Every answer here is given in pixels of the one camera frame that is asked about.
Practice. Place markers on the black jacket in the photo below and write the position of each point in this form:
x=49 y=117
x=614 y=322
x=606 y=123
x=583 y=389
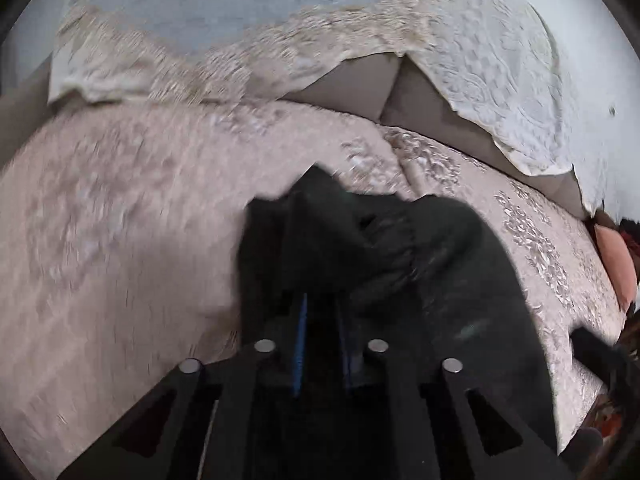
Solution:
x=450 y=285

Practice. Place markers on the cream lace back cover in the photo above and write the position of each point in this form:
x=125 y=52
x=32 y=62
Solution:
x=350 y=85

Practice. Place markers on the person's right leg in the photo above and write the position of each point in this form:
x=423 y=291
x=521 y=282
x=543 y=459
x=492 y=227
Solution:
x=582 y=447

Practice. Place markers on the pale blue lace backrest cover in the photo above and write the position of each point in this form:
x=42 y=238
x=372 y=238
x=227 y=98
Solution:
x=210 y=15

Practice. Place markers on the beige floral sofa cover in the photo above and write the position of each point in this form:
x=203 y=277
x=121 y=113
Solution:
x=125 y=235

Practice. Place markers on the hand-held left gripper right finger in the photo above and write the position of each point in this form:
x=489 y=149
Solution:
x=346 y=355

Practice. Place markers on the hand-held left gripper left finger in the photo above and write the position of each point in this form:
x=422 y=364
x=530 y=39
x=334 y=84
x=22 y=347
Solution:
x=299 y=345

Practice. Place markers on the dark red cloth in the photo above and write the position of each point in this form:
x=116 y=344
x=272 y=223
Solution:
x=631 y=237

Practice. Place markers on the pink cushion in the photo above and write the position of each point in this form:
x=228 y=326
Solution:
x=617 y=265

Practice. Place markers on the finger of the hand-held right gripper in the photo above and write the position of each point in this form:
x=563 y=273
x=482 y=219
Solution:
x=597 y=355

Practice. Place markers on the cream embossed backrest cover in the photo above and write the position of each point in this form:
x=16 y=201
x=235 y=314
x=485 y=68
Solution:
x=490 y=70

